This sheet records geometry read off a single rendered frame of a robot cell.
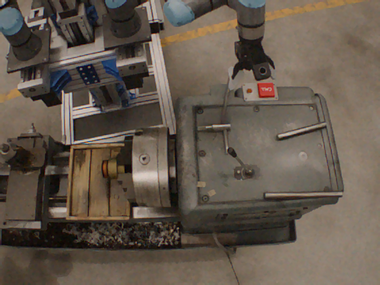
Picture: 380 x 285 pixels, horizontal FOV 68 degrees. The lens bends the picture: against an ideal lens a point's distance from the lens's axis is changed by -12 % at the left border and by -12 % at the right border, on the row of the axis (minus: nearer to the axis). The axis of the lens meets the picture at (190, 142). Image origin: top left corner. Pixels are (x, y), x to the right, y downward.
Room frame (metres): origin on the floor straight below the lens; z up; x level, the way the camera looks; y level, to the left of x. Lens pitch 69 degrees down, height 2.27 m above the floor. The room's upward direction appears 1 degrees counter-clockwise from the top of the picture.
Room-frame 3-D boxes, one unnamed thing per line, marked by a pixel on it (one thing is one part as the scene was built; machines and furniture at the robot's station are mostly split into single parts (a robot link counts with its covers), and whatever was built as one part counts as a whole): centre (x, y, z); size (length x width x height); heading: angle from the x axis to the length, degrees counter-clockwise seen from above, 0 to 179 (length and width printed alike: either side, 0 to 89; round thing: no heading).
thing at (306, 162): (0.39, -0.25, 1.06); 0.59 x 0.48 x 0.39; 91
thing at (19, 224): (0.35, 0.83, 0.90); 0.47 x 0.30 x 0.06; 1
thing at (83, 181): (0.36, 0.42, 0.89); 0.36 x 0.30 x 0.04; 1
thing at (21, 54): (0.95, 0.78, 1.21); 0.15 x 0.15 x 0.10
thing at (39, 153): (0.43, 0.75, 0.99); 0.20 x 0.10 x 0.05; 91
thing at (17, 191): (0.37, 0.78, 0.95); 0.43 x 0.17 x 0.05; 1
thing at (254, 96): (0.60, -0.27, 1.23); 0.13 x 0.08 x 0.05; 91
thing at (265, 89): (0.60, -0.29, 1.26); 0.06 x 0.06 x 0.02; 1
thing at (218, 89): (0.59, -0.12, 1.24); 0.09 x 0.08 x 0.03; 91
